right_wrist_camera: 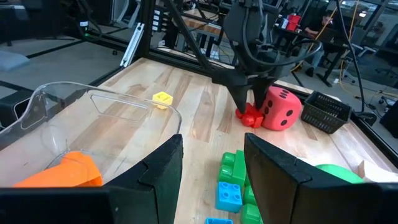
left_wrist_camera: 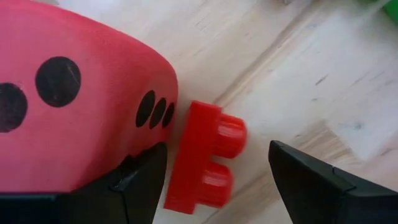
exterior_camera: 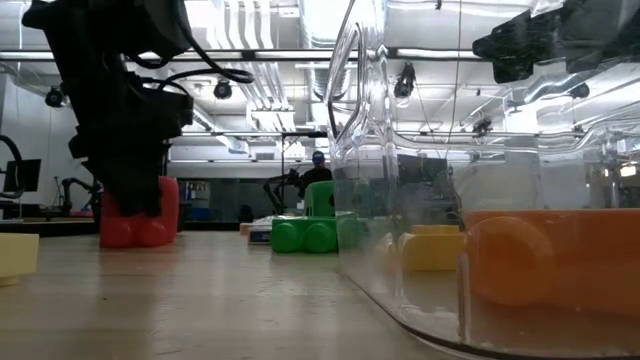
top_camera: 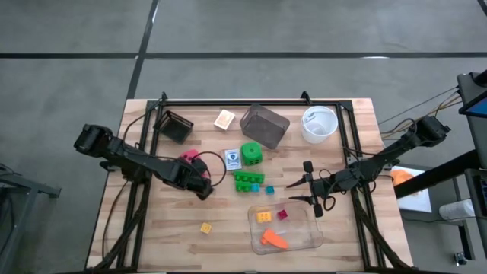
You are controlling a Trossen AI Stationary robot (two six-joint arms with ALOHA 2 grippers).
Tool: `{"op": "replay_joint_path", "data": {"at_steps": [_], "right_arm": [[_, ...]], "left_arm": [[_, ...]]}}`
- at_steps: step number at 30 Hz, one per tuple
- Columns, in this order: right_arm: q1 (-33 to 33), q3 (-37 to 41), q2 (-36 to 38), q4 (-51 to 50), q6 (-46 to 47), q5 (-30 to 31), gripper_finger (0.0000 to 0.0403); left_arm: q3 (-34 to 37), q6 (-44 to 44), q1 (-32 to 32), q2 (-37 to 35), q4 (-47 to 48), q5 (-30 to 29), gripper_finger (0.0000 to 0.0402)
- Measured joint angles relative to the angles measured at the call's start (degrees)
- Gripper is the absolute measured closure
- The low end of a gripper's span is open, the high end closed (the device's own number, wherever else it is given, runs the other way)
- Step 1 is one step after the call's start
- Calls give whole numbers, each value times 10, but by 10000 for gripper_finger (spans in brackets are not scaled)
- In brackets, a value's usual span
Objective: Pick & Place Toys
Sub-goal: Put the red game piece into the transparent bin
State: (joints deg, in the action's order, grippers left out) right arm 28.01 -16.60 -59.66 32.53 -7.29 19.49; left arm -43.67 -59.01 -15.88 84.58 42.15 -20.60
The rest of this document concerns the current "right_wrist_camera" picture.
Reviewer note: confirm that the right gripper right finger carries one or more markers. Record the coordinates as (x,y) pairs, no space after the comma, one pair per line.
(280,193)

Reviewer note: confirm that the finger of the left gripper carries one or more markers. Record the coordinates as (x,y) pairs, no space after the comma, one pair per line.
(260,90)
(239,93)

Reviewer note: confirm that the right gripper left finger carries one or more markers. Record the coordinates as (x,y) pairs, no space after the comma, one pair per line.
(149,193)

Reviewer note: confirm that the pink foam dice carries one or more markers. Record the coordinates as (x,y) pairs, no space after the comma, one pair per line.
(280,109)

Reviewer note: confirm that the red studded toy block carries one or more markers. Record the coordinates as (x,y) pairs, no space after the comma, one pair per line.
(250,119)

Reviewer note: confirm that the green toy block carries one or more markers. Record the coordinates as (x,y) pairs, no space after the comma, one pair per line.
(250,214)
(236,169)

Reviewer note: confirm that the blue toy block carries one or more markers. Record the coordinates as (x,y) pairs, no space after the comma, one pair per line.
(228,197)
(219,221)

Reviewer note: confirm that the green foam dice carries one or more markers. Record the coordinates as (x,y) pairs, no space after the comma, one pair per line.
(339,173)

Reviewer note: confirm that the yellow toy block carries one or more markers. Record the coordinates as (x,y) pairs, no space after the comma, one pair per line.
(162,99)

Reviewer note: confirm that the long orange toy block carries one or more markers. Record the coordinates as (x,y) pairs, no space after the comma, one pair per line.
(71,174)

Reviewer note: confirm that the small cream box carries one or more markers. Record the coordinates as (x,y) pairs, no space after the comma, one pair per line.
(379,174)

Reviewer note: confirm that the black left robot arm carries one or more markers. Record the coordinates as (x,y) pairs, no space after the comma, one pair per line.
(236,21)

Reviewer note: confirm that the red container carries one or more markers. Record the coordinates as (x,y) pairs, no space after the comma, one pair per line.
(293,22)

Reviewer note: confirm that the person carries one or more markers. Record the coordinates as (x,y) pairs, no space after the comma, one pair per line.
(317,28)

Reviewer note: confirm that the small black box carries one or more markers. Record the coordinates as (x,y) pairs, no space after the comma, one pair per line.
(326,113)

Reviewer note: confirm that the clear plastic bin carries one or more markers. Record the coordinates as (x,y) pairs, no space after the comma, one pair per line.
(109,130)

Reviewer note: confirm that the black desk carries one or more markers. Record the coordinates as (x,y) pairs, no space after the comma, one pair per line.
(334,40)

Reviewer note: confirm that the silver aluminium rail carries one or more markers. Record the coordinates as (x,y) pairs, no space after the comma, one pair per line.
(132,46)

